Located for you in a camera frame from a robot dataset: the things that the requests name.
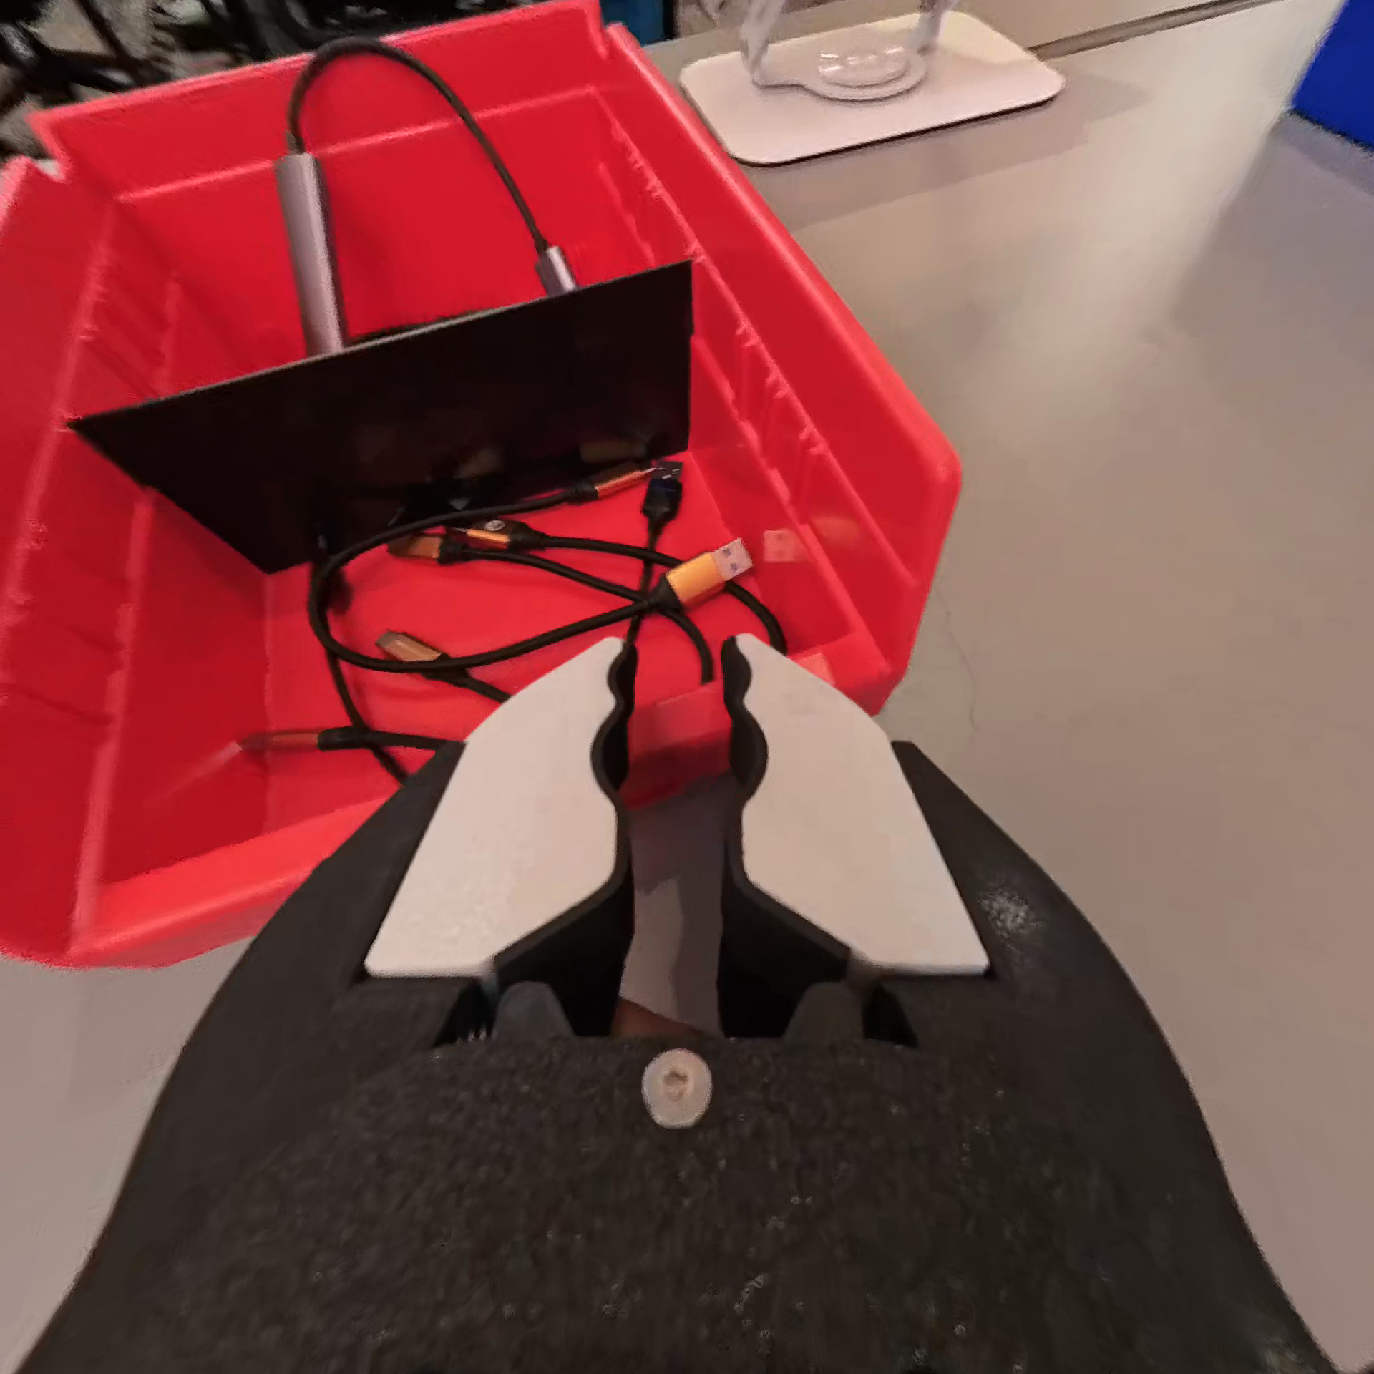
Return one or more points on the red storage bin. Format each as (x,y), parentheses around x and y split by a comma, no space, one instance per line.
(161,644)

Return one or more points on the grey desk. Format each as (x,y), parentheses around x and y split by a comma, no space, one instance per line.
(1127,538)

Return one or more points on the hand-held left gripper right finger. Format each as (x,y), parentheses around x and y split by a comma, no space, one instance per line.
(859,848)

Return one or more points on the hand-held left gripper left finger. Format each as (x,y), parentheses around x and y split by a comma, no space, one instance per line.
(515,848)

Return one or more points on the black bin divider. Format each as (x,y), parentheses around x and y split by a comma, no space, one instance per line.
(430,419)

